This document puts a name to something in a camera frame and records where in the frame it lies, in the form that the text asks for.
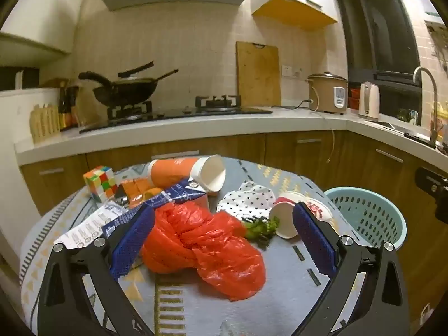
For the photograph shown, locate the wooden base cabinets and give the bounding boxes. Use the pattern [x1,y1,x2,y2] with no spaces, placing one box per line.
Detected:
[19,129,448,323]

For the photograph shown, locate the green vegetable stalk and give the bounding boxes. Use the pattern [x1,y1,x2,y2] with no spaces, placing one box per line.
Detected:
[241,216,281,249]

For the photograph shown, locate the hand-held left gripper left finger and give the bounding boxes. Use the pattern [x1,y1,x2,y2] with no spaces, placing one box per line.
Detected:
[37,205,157,336]

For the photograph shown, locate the white power cord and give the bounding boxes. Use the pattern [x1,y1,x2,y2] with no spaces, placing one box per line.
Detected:
[315,111,336,163]

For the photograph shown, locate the flattened blue white carton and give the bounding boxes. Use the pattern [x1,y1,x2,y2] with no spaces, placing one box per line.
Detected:
[53,178,211,253]

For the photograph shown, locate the wooden cutting board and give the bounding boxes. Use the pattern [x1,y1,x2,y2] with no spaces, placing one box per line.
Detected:
[235,41,282,107]

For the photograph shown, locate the orange snack packet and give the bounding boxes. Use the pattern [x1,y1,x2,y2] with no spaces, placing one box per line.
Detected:
[119,178,152,212]

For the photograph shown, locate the black frying pan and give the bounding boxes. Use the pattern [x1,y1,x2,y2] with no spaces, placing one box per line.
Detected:
[112,69,180,88]

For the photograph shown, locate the wooden slat holder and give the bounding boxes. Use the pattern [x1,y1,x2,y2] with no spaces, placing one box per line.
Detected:
[30,104,61,143]

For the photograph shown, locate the metal kitchen faucet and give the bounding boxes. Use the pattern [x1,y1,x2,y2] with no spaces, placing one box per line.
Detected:
[413,66,440,148]

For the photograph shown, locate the white wall utensil rack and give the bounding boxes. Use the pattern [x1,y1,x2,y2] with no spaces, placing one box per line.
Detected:
[425,9,448,71]

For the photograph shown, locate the steel sink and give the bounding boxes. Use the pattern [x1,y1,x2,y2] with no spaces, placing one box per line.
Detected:
[364,119,407,134]

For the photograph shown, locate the grey patterned tablecloth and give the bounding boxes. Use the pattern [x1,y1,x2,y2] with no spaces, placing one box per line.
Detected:
[20,156,372,336]

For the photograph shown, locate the white red paper cup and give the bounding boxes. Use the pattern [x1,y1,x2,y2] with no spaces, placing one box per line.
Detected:
[269,198,302,239]
[280,191,334,224]

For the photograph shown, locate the beige rice cooker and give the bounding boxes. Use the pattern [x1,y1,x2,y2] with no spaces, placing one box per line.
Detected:
[307,72,349,114]

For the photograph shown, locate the dark sauce bottles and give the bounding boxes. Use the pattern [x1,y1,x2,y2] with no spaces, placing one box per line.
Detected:
[58,86,79,130]

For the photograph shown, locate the multicoloured puzzle cube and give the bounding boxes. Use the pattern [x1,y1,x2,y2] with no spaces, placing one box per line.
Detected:
[83,165,118,203]

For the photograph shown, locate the yellow dish soap bottle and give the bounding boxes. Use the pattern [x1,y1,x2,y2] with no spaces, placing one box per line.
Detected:
[436,103,448,137]

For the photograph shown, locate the black power cord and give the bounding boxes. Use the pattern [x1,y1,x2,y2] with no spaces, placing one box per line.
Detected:
[280,99,316,111]

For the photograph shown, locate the white polka dot wrapper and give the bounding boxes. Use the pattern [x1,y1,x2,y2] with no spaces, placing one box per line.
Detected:
[216,181,277,223]

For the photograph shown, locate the black gas stove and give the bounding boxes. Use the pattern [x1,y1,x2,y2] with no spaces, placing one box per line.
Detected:
[79,95,274,134]

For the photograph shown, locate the black spatula handle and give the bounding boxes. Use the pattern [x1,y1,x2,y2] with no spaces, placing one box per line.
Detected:
[117,60,155,78]

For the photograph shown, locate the black wok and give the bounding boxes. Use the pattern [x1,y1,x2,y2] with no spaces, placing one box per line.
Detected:
[79,72,158,107]

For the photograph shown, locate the large orange paper cup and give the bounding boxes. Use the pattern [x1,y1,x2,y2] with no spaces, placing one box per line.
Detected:
[147,155,226,194]

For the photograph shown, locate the dark window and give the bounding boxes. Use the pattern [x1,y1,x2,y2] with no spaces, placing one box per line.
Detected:
[332,0,424,88]

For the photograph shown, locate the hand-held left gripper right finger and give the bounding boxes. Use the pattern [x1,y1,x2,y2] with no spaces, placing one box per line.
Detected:
[293,201,410,336]

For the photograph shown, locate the red plastic bag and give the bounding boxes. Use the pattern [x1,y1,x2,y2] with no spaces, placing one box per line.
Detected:
[141,203,265,302]

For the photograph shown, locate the white electric kettle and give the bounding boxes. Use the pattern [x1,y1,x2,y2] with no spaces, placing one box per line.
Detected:
[358,81,381,120]

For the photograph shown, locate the teal plastic basket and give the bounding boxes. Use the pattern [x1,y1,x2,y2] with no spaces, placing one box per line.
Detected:
[323,187,407,249]

